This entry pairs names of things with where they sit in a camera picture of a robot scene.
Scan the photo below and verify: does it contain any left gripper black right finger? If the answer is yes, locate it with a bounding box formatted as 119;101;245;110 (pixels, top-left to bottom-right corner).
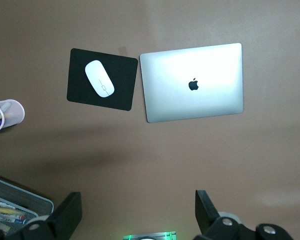
193;189;295;240

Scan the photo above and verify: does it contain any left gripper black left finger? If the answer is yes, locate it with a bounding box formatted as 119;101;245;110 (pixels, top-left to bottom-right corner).
14;191;84;240

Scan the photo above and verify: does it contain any silver laptop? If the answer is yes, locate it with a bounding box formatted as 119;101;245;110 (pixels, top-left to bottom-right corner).
139;42;244;124

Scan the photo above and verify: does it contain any blue capped whiteboard marker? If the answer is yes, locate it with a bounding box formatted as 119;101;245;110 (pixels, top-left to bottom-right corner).
0;215;28;225

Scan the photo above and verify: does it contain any grey metal mesh tray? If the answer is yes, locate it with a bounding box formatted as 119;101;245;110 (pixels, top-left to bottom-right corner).
0;174;55;235

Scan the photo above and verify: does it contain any pink mesh pen cup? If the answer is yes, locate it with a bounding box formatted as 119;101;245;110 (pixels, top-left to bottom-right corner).
0;99;26;135

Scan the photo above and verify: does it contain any black mouse pad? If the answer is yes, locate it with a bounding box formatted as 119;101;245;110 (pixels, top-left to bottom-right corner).
66;48;139;112

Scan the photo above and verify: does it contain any white computer mouse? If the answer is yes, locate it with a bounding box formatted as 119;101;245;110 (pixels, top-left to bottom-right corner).
84;59;115;98

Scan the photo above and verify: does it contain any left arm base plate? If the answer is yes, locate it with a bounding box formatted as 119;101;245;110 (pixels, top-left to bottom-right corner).
122;231;177;240

